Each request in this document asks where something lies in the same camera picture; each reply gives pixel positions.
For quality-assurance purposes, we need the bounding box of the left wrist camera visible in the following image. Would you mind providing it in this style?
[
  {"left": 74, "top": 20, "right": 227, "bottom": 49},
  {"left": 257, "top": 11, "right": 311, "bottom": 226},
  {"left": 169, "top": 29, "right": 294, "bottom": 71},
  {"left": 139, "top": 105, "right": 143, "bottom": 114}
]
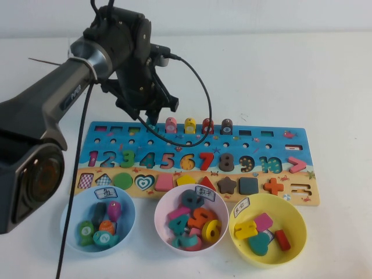
[{"left": 150, "top": 44, "right": 171, "bottom": 68}]

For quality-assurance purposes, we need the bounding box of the long pink number piece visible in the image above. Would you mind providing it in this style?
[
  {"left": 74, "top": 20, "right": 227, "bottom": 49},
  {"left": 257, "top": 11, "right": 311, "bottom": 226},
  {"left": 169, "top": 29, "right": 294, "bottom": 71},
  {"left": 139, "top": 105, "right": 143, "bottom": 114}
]
[{"left": 167, "top": 206, "right": 191, "bottom": 221}]

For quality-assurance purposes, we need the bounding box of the green circle piece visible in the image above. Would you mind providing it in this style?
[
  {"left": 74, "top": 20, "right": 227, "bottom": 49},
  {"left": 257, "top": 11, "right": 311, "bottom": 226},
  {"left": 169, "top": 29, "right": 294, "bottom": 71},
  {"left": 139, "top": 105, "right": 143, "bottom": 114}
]
[{"left": 113, "top": 173, "right": 134, "bottom": 189}]

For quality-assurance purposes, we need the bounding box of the yellow plastic bowl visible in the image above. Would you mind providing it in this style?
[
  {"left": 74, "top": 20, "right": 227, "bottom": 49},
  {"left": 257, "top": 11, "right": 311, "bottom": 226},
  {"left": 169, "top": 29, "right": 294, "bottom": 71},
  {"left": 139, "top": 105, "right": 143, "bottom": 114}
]
[{"left": 228, "top": 194, "right": 308, "bottom": 265}]

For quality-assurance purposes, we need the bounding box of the orange plus sign piece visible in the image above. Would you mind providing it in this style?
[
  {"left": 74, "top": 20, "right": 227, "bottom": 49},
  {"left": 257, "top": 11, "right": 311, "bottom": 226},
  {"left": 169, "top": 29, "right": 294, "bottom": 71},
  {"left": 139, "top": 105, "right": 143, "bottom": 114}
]
[{"left": 263, "top": 177, "right": 285, "bottom": 196}]

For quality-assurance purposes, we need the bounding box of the orange fish piece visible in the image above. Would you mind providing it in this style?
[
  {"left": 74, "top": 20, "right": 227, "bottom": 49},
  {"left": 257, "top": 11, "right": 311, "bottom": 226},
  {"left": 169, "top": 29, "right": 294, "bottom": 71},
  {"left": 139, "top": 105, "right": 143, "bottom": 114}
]
[{"left": 98, "top": 220, "right": 117, "bottom": 235}]

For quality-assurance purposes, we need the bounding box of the pink fish piece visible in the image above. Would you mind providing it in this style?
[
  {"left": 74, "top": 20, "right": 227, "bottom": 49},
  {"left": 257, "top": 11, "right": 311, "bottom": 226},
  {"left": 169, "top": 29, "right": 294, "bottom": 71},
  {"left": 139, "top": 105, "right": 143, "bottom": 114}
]
[{"left": 165, "top": 117, "right": 178, "bottom": 134}]

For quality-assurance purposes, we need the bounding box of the purple fish piece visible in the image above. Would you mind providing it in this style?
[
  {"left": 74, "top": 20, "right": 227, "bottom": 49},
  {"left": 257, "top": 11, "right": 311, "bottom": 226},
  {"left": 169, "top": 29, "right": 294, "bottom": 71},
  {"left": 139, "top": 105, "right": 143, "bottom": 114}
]
[{"left": 107, "top": 201, "right": 121, "bottom": 223}]

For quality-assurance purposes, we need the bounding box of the paper label on pink bowl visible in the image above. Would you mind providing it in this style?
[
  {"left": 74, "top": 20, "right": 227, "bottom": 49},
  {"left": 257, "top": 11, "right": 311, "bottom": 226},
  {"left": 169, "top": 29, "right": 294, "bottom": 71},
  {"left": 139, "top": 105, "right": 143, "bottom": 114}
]
[{"left": 195, "top": 185, "right": 216, "bottom": 201}]

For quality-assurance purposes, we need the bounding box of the colourful wooden puzzle board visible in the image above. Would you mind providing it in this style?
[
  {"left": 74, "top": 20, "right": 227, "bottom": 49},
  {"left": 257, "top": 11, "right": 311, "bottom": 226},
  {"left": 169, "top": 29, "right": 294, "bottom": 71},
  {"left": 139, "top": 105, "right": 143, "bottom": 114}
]
[{"left": 69, "top": 120, "right": 320, "bottom": 207}]

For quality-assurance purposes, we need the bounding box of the yellow fish piece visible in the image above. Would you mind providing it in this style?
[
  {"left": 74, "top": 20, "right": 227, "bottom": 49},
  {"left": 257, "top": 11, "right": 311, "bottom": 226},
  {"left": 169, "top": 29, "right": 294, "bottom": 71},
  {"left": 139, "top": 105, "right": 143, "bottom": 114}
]
[{"left": 184, "top": 117, "right": 196, "bottom": 135}]

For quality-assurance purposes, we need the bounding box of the brown star piece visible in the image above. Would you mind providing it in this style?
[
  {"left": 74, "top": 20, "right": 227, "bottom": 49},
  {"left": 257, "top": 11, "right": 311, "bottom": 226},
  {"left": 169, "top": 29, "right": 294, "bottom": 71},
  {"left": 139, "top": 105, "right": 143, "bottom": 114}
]
[{"left": 217, "top": 176, "right": 238, "bottom": 195}]

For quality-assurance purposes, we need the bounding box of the dark grey fish piece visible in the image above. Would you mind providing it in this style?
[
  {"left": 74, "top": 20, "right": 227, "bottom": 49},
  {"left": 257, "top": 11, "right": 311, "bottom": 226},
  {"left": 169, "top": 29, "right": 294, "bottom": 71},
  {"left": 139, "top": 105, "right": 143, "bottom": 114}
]
[{"left": 92, "top": 202, "right": 108, "bottom": 229}]

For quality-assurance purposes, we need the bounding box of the yellow pentagon piece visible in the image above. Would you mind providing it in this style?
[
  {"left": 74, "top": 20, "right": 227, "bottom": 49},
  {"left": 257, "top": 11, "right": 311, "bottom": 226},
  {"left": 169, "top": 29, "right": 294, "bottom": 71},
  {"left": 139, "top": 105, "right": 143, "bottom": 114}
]
[{"left": 176, "top": 175, "right": 197, "bottom": 188}]

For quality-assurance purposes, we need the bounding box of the red triangle piece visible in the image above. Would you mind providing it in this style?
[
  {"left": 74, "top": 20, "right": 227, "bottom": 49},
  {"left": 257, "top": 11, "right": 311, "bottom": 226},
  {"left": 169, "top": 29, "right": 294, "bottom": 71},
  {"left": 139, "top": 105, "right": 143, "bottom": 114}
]
[{"left": 198, "top": 176, "right": 217, "bottom": 192}]

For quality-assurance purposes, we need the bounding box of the red fish piece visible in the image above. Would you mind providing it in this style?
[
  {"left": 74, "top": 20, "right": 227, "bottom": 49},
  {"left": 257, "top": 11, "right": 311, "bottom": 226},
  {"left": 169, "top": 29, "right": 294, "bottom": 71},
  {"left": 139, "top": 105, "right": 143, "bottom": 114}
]
[{"left": 202, "top": 117, "right": 214, "bottom": 135}]

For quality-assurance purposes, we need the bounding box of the teal heart piece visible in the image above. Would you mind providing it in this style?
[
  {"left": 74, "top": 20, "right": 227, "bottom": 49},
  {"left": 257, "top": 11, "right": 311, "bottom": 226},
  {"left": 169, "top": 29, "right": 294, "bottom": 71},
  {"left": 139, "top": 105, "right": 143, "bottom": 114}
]
[{"left": 247, "top": 232, "right": 271, "bottom": 256}]

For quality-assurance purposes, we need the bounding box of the red minus sign piece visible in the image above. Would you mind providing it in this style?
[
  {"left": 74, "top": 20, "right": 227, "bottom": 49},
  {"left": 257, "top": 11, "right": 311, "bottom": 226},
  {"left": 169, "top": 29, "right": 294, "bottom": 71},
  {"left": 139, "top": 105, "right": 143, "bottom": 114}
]
[{"left": 274, "top": 229, "right": 291, "bottom": 251}]

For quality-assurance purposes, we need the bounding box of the orange number five piece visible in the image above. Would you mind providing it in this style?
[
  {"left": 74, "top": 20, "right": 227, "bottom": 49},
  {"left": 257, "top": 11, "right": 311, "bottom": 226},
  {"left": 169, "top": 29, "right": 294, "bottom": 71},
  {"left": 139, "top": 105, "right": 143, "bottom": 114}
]
[{"left": 187, "top": 207, "right": 217, "bottom": 230}]

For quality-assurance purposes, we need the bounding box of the pink trapezoid piece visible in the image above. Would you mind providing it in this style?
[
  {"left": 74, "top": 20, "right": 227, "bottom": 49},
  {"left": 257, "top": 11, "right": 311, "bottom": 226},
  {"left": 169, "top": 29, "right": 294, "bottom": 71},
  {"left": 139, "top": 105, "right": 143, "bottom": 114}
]
[{"left": 155, "top": 174, "right": 175, "bottom": 192}]

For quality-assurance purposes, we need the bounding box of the light blue plastic bowl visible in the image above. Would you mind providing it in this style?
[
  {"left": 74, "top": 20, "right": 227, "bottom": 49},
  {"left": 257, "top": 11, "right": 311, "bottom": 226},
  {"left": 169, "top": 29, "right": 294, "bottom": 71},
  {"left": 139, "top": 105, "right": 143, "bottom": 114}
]
[{"left": 60, "top": 185, "right": 137, "bottom": 253}]

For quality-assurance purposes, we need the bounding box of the brown fish piece number eight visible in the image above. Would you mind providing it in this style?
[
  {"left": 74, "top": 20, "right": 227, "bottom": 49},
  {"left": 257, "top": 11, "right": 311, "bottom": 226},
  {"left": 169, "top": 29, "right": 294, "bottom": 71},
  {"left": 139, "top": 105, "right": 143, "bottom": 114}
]
[{"left": 220, "top": 119, "right": 234, "bottom": 135}]

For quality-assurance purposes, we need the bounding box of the black hanging cable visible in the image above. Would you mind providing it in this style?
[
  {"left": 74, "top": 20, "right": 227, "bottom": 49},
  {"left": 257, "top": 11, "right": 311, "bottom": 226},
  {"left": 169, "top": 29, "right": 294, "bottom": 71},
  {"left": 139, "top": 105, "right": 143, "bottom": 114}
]
[{"left": 55, "top": 83, "right": 95, "bottom": 279}]

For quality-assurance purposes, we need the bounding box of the red number seven piece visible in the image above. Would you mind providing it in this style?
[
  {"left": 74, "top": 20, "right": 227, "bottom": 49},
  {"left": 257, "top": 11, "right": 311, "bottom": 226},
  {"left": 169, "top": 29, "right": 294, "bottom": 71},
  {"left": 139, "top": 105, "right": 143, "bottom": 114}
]
[{"left": 199, "top": 152, "right": 215, "bottom": 171}]

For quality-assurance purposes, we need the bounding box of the pink diamond piece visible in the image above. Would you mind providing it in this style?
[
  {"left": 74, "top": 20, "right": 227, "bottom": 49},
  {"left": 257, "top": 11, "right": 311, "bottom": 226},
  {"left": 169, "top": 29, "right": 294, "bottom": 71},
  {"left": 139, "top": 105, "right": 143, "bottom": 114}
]
[{"left": 253, "top": 212, "right": 274, "bottom": 232}]

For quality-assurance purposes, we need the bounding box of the yellow number six piece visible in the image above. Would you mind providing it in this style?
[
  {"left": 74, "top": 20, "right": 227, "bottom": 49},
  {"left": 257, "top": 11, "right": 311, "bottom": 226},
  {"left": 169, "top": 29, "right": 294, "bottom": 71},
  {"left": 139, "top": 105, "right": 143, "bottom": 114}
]
[{"left": 202, "top": 219, "right": 223, "bottom": 242}]

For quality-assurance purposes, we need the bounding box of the white cable tie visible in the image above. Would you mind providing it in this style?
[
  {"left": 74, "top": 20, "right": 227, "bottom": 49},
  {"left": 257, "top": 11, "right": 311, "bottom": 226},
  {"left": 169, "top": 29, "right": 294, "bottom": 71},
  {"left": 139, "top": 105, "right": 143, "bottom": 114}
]
[{"left": 28, "top": 56, "right": 98, "bottom": 81}]

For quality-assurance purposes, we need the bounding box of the black looping camera cable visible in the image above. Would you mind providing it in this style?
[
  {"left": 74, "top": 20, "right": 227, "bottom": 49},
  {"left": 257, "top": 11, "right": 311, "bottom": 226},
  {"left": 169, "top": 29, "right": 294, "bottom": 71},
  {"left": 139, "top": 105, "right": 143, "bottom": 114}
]
[{"left": 138, "top": 53, "right": 213, "bottom": 147}]

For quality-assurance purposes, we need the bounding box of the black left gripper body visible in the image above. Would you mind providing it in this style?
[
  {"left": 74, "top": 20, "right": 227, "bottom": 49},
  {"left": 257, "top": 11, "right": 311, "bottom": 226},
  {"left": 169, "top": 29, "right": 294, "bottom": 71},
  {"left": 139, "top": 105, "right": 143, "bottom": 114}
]
[{"left": 101, "top": 58, "right": 180, "bottom": 121}]

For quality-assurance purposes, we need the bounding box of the pink greater-than sign piece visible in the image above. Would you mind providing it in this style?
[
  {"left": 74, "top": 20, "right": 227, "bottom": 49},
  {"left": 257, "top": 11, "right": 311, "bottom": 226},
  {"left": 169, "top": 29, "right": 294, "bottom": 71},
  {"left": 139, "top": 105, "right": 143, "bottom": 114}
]
[{"left": 287, "top": 156, "right": 307, "bottom": 174}]

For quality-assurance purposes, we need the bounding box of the teal fish piece number two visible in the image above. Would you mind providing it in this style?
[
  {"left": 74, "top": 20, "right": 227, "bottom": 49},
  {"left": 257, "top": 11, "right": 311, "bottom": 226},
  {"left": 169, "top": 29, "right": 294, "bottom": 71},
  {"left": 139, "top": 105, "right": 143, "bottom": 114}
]
[{"left": 92, "top": 230, "right": 120, "bottom": 247}]

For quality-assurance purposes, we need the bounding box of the yellow equals sign piece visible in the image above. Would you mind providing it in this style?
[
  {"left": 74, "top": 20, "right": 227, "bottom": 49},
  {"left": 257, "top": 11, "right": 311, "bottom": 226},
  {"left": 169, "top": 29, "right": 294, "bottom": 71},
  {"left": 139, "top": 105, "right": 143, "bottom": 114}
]
[{"left": 234, "top": 220, "right": 258, "bottom": 241}]

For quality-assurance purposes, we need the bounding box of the paper label on blue bowl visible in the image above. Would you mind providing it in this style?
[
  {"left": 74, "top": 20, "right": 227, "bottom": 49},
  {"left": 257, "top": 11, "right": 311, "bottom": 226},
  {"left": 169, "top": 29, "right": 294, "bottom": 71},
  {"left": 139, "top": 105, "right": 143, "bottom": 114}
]
[{"left": 94, "top": 187, "right": 119, "bottom": 201}]

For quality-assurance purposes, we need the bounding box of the green fish piece number three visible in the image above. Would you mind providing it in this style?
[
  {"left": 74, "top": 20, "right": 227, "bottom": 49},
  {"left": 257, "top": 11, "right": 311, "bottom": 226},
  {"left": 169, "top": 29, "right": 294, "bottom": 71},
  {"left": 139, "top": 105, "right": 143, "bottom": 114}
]
[{"left": 77, "top": 220, "right": 95, "bottom": 247}]

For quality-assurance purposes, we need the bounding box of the dark grey square piece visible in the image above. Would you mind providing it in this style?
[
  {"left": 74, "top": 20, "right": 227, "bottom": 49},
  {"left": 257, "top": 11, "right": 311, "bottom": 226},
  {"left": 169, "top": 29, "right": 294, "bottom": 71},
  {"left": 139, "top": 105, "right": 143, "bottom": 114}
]
[{"left": 238, "top": 177, "right": 259, "bottom": 196}]

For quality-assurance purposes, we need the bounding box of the pale pink plastic bowl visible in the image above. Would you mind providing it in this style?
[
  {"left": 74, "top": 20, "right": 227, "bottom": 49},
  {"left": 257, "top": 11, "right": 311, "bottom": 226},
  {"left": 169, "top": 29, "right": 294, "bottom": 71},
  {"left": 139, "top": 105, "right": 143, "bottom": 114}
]
[{"left": 154, "top": 184, "right": 230, "bottom": 257}]

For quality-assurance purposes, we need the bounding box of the paper label on yellow bowl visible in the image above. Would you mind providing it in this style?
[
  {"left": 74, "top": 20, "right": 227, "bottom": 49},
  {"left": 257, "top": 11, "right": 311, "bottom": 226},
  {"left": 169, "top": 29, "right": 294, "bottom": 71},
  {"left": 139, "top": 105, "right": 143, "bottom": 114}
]
[{"left": 233, "top": 197, "right": 251, "bottom": 210}]

